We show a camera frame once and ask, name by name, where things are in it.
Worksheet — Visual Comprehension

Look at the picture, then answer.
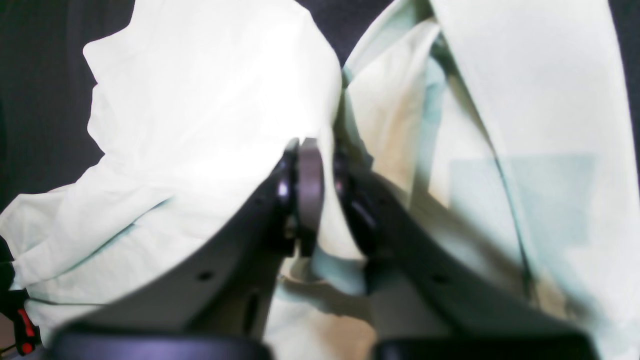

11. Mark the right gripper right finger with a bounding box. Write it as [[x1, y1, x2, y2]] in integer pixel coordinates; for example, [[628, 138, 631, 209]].
[[333, 150, 594, 351]]

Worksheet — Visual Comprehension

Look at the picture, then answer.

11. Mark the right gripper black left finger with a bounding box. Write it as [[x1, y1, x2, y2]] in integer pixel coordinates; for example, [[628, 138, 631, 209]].
[[55, 137, 324, 341]]

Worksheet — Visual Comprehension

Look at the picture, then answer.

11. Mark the light green T-shirt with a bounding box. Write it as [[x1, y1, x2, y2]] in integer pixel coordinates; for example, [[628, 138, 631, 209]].
[[1, 0, 639, 360]]

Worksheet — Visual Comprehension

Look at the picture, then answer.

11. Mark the black table cloth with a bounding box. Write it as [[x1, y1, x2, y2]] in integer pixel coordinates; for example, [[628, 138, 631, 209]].
[[0, 0, 639, 211]]

